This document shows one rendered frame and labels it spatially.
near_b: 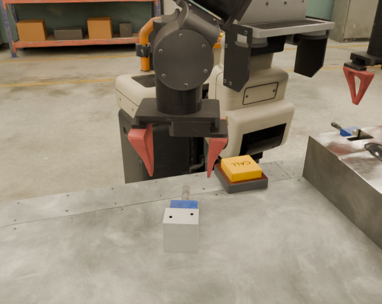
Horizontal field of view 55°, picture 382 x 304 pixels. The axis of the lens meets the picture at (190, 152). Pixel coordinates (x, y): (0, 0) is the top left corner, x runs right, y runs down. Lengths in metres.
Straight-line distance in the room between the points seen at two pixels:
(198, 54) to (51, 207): 0.43
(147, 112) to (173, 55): 0.12
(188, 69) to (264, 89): 0.74
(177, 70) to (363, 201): 0.39
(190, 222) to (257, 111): 0.59
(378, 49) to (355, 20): 5.75
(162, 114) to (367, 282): 0.35
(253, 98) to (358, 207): 0.53
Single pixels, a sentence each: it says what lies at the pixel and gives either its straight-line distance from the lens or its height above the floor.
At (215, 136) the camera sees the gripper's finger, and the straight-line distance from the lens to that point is 0.44.
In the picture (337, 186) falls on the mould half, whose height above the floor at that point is 0.84.
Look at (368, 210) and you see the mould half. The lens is 0.63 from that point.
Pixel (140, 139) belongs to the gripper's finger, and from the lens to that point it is 0.45.
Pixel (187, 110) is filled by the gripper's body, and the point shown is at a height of 1.02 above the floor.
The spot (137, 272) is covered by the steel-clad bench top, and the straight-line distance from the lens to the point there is 0.53.
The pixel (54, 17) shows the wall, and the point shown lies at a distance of 6.00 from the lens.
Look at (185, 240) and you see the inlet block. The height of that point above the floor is 0.82.
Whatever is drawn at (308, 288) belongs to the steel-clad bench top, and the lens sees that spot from 0.53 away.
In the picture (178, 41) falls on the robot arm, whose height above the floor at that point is 1.12.
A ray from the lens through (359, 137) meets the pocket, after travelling 0.78.
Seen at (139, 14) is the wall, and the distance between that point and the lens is 5.94.
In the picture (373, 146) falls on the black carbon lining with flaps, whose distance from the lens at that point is 0.72.
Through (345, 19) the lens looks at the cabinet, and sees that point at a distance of 6.48.
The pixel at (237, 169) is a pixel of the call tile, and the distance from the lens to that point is 0.68.
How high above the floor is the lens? 1.18
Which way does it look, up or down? 28 degrees down
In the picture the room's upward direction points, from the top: straight up
